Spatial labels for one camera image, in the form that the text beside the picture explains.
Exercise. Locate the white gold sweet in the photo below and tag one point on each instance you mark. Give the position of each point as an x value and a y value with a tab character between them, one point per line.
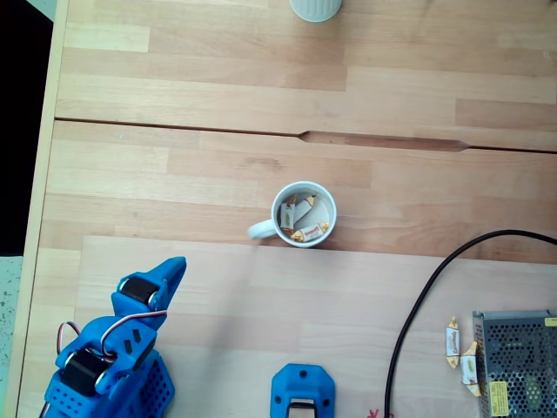
453	341
469	368
310	232
287	215
303	210

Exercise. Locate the white ceramic mug black lettering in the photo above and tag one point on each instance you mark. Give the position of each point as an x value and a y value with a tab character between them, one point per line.
257	231

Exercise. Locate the light wooden base board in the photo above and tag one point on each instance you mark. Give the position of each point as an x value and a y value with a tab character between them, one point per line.
261	305

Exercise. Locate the white ribbed cup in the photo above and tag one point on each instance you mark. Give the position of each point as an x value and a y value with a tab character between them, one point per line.
315	8

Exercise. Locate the metal mesh power supply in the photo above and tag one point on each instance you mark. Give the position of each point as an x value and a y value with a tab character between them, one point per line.
518	361

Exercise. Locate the blue printed post mount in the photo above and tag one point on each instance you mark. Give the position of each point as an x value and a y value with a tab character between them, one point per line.
283	387

